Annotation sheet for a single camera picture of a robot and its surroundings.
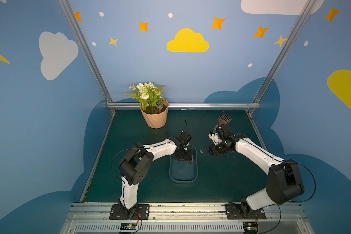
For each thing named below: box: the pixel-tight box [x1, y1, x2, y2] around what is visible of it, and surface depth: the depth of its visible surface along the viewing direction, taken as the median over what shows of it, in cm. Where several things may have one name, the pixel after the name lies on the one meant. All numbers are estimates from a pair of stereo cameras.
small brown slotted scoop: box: [213, 111, 233, 130], surface depth 117 cm
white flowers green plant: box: [123, 82, 167, 114], surface depth 90 cm
